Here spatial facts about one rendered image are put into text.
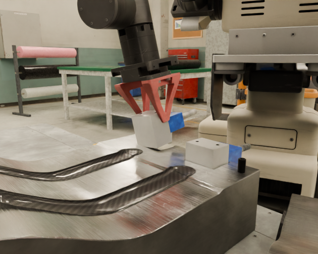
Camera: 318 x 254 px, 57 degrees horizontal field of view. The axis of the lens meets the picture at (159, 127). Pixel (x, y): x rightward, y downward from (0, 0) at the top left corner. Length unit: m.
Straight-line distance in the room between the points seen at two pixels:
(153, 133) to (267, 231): 0.22
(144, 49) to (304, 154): 0.50
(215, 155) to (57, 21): 7.29
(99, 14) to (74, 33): 7.38
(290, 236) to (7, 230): 0.26
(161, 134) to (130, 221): 0.21
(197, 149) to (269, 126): 0.38
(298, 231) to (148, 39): 0.32
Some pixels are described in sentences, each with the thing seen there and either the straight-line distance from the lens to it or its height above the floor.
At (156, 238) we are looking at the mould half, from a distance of 0.28.
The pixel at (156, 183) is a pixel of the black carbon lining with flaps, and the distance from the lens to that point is 0.37.
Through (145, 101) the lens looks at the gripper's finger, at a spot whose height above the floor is 0.96.
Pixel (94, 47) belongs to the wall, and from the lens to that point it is 8.06.
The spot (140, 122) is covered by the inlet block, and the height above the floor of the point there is 0.93.
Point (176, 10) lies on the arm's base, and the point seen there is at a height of 1.16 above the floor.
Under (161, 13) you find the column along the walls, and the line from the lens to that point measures 7.52.
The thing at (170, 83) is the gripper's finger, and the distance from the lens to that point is 0.47.
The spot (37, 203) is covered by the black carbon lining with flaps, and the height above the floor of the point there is 0.90.
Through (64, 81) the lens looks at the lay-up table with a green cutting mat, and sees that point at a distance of 5.16.
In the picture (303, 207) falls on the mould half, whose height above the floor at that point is 0.86.
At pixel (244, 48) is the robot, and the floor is 1.06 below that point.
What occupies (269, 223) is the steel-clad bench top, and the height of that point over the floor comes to 0.80.
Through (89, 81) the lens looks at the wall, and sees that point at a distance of 7.96.
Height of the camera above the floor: 1.03
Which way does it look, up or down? 13 degrees down
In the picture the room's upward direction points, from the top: straight up
